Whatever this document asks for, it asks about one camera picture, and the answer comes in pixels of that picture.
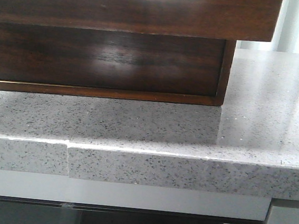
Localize dark wooden drawer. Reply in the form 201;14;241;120
0;17;226;102
0;0;282;42

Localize dark wooden drawer cabinet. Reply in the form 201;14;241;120
0;17;237;113

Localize black glass appliance front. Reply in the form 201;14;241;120
0;196;264;224

